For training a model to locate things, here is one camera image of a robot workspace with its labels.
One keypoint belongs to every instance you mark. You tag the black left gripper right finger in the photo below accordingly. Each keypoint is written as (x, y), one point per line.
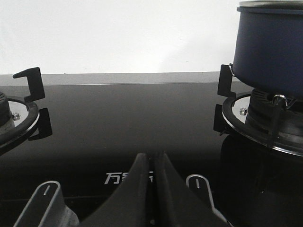
(180, 206)

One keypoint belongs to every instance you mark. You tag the black glass gas stove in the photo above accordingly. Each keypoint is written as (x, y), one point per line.
(98, 130)

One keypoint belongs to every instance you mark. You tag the grey right stove knob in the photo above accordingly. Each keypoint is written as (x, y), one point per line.
(201, 187)

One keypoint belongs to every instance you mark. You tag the grey stove knob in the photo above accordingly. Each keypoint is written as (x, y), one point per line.
(46, 208)
(201, 187)

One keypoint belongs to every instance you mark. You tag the dark blue cooking pot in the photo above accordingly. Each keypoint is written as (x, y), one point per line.
(269, 50)

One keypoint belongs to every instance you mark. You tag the left burner with pot support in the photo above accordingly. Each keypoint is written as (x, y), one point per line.
(20, 117)

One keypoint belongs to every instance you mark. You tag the burner with pot support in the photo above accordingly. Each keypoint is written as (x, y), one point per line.
(20, 117)
(272, 120)

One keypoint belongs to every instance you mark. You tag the grey left stove knob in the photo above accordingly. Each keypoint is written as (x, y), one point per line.
(46, 208)

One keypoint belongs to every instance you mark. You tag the right burner with pot support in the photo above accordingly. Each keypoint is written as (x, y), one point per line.
(272, 120)

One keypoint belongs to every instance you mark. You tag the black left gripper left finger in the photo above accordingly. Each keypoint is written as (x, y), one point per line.
(125, 206)

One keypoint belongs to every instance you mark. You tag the glass pot lid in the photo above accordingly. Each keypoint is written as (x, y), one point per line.
(273, 4)

